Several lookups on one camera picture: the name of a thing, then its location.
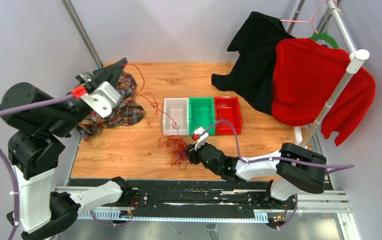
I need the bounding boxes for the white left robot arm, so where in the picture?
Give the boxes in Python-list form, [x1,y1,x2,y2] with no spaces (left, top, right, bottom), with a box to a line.
[0,58,132,240]

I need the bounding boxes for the red sweater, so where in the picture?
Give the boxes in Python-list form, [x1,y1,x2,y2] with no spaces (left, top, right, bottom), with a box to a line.
[271,38,376,146]

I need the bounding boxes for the green plastic bin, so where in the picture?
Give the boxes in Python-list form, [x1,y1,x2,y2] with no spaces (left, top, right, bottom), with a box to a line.
[189,97,216,135]

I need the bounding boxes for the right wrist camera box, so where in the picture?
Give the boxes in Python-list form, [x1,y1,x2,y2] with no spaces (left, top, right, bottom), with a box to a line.
[191,127,209,151]

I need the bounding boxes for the green clothes hanger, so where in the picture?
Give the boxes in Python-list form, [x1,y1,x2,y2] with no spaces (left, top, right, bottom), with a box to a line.
[310,32,339,49]

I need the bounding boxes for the plaid cloth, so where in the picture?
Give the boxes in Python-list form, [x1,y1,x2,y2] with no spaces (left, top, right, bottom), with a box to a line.
[76,71,145,141]

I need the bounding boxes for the clear plastic bin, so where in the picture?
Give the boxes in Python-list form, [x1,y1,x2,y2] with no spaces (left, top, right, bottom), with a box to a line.
[163,97,190,136]

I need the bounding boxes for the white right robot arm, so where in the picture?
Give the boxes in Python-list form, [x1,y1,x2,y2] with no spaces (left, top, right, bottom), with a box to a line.
[185,143,326,209]

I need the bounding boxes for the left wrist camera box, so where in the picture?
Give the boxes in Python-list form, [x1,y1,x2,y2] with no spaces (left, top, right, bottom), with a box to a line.
[80,81,122,118]

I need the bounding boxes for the dark red thin cable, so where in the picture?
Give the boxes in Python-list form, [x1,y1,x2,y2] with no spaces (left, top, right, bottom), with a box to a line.
[123,62,181,132]

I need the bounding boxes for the orange thin cable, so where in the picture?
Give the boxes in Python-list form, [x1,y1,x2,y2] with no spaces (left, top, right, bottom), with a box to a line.
[158,135,195,170]

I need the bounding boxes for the black t-shirt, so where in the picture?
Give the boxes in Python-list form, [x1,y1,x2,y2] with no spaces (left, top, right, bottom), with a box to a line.
[211,11,293,115]

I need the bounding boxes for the pink wire hanger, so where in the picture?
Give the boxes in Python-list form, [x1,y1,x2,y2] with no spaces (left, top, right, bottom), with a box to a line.
[280,0,329,34]

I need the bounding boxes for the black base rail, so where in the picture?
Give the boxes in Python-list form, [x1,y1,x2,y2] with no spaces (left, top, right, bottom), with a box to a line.
[99,178,297,223]

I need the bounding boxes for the red plastic bin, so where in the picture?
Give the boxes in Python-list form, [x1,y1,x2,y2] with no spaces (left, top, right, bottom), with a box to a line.
[214,97,242,135]

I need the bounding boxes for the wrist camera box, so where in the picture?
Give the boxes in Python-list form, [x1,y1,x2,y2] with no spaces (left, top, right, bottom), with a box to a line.
[191,127,209,151]
[80,81,122,118]

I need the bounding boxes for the white clothes rack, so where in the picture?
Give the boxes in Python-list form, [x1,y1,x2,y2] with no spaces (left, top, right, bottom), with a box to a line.
[293,0,370,147]

